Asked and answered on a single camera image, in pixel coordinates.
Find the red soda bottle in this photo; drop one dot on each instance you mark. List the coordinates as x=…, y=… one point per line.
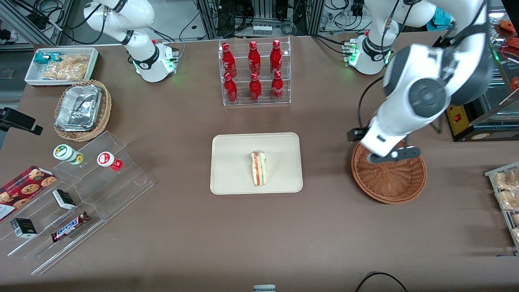
x=254, y=59
x=228, y=61
x=255, y=89
x=231, y=90
x=277, y=88
x=276, y=59

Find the red cookie box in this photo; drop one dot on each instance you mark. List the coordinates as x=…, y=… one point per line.
x=22, y=188

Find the white rectangular snack bin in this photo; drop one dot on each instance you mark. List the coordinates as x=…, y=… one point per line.
x=32, y=73

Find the black device on mount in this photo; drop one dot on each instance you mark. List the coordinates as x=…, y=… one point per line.
x=16, y=119

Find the tray of pastry bags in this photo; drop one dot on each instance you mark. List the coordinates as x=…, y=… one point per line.
x=492, y=175

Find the small grey box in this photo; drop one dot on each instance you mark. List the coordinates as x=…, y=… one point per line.
x=264, y=288

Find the white power strip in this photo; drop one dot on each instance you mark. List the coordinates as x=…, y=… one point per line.
x=262, y=29

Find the teal snack packet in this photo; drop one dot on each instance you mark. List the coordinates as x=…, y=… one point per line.
x=42, y=57

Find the clear acrylic bottle rack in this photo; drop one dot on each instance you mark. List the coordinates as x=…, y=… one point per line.
x=263, y=99

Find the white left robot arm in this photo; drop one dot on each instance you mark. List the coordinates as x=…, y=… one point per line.
x=425, y=93

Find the beige plastic tray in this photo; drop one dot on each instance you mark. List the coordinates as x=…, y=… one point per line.
x=231, y=164

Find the clear acrylic stepped shelf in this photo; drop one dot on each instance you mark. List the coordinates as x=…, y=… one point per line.
x=117, y=190

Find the clear bag of pastries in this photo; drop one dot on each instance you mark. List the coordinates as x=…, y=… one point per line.
x=510, y=200
x=509, y=180

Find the brown round wicker basket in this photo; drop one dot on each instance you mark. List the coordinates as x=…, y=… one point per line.
x=389, y=182

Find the stack of foil trays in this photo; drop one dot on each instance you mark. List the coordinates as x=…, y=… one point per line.
x=79, y=107

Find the clear bag of crackers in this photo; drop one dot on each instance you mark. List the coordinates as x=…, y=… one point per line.
x=69, y=68

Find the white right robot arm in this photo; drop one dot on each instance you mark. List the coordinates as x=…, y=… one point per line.
x=142, y=52

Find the green label yogurt bottle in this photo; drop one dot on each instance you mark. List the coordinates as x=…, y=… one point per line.
x=65, y=153

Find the Snickers chocolate bar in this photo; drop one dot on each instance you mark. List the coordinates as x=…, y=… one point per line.
x=69, y=227

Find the triangular sandwich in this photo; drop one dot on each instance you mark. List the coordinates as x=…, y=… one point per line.
x=258, y=168

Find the black glass display case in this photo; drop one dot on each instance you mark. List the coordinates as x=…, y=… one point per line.
x=482, y=117

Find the small black box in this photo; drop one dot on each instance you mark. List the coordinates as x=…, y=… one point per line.
x=63, y=199
x=23, y=228

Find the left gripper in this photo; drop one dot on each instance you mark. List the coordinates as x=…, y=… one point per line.
x=355, y=134

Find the red label yogurt bottle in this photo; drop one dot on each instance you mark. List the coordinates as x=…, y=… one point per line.
x=107, y=159

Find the light oval wicker basket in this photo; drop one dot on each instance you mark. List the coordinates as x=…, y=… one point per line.
x=105, y=109

